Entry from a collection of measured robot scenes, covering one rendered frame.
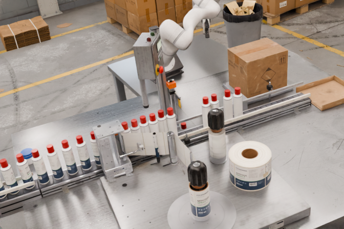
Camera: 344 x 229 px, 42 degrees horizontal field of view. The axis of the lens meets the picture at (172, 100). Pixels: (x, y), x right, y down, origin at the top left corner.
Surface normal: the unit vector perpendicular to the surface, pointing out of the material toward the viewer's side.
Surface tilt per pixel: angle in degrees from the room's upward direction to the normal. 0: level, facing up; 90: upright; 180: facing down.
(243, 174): 90
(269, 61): 90
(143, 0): 88
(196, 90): 0
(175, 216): 0
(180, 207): 0
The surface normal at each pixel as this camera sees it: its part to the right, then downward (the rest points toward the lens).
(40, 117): -0.11, -0.85
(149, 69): -0.22, 0.53
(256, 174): 0.19, 0.49
